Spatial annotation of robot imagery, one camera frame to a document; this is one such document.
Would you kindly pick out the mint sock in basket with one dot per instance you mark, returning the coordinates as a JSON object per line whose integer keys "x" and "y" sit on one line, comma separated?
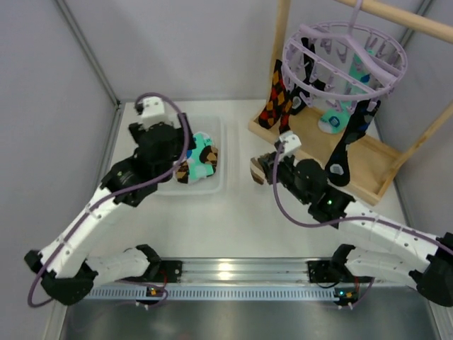
{"x": 202, "y": 161}

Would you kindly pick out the purple round clip hanger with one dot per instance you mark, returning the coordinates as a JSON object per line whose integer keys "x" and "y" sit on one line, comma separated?
{"x": 316, "y": 59}

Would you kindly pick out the wooden hanger stand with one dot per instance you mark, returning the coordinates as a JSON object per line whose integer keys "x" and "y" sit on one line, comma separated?
{"x": 373, "y": 164}

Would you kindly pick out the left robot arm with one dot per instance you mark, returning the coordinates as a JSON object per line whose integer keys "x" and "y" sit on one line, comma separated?
{"x": 65, "y": 268}

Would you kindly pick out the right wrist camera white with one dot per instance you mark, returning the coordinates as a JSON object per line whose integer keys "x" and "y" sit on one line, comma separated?
{"x": 287, "y": 144}

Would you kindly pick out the navy patterned sock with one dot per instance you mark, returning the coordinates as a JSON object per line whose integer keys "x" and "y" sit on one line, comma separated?
{"x": 337, "y": 167}

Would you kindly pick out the argyle red orange sock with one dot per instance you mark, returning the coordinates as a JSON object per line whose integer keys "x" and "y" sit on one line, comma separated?
{"x": 277, "y": 101}

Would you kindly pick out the white plastic basket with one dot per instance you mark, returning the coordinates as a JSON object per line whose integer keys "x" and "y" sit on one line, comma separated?
{"x": 214, "y": 127}

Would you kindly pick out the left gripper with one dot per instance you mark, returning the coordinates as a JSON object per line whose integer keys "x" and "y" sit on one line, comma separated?
{"x": 185, "y": 128}

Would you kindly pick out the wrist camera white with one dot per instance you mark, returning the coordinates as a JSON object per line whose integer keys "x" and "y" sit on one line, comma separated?
{"x": 287, "y": 144}
{"x": 151, "y": 110}

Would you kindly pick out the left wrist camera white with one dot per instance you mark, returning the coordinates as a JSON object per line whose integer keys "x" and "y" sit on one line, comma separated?
{"x": 151, "y": 110}

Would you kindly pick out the aluminium rail base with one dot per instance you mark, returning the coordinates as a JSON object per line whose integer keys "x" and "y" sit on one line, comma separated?
{"x": 239, "y": 280}

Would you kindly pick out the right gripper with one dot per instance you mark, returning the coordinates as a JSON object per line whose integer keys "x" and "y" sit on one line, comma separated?
{"x": 270, "y": 167}

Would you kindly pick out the brown striped sock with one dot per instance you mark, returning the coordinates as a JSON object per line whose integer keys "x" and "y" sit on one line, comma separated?
{"x": 261, "y": 168}

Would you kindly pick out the mint green sock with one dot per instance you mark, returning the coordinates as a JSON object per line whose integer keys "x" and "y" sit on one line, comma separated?
{"x": 334, "y": 121}

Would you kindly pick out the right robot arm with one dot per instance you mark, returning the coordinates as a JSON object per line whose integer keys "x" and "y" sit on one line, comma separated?
{"x": 377, "y": 246}

